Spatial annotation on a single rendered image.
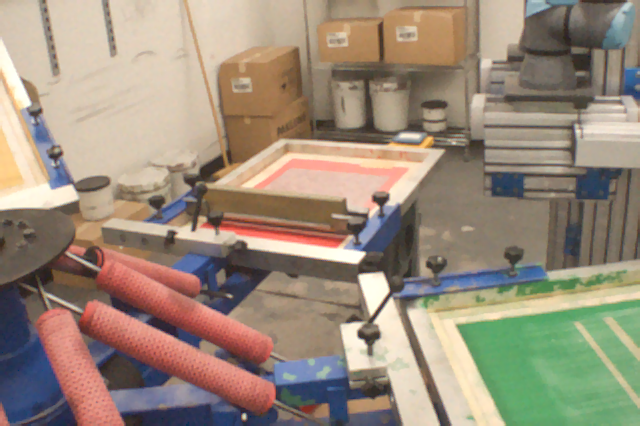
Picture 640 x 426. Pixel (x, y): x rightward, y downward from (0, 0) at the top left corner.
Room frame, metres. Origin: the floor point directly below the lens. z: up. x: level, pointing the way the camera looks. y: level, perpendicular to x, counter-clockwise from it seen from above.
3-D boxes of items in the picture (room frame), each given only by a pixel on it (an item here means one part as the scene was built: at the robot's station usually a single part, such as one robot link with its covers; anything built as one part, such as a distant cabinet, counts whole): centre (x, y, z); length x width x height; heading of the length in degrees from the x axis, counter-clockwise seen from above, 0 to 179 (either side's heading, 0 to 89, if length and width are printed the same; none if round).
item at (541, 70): (1.69, -0.62, 1.31); 0.15 x 0.15 x 0.10
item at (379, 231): (1.44, -0.11, 0.98); 0.30 x 0.05 x 0.07; 153
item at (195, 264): (1.28, 0.28, 1.02); 0.17 x 0.06 x 0.05; 153
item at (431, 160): (1.78, 0.03, 0.97); 0.79 x 0.58 x 0.04; 153
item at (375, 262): (1.22, -0.09, 1.02); 0.07 x 0.06 x 0.07; 153
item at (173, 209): (1.69, 0.38, 0.98); 0.30 x 0.05 x 0.07; 153
